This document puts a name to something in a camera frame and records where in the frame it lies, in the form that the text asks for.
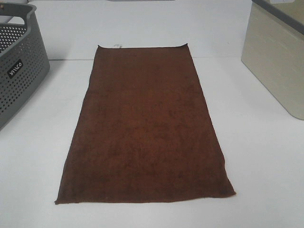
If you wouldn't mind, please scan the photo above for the brown towel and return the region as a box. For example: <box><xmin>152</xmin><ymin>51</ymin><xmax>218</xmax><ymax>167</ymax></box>
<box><xmin>56</xmin><ymin>44</ymin><xmax>235</xmax><ymax>204</ymax></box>

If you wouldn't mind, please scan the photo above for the beige storage bin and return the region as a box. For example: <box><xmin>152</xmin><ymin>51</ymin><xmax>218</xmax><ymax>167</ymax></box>
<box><xmin>241</xmin><ymin>0</ymin><xmax>304</xmax><ymax>120</ymax></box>

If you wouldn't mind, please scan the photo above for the grey perforated plastic basket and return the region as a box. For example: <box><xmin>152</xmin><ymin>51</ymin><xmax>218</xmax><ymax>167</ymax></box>
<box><xmin>0</xmin><ymin>3</ymin><xmax>50</xmax><ymax>127</ymax></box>

